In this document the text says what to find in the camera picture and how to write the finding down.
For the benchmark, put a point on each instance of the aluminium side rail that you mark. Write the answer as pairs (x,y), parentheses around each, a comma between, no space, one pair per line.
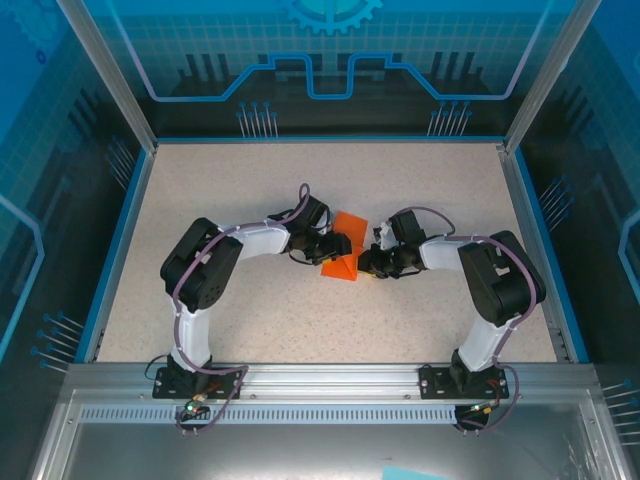
(537,260)
(120,260)

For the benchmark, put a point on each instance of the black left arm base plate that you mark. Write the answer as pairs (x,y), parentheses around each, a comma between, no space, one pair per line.
(222,376)

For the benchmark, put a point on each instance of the light blue paper sheet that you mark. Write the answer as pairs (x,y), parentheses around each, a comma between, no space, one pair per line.
(405,475)

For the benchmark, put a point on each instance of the aluminium mounting rail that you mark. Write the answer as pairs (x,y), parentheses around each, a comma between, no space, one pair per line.
(330,380)

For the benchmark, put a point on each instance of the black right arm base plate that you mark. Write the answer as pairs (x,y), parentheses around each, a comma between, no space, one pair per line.
(432,382)

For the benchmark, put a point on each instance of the aluminium frame post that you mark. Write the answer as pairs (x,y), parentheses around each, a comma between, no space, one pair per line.
(110,75)
(545,75)

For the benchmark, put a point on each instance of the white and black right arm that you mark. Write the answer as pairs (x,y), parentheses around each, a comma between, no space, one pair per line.
(480,345)

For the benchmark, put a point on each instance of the orange cloth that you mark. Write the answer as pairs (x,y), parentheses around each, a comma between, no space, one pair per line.
(350,227)

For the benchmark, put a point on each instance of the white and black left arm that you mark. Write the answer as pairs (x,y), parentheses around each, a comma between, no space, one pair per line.
(192,335)

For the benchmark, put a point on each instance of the brushed steel base panel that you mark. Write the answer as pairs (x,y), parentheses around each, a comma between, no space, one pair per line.
(300,450)

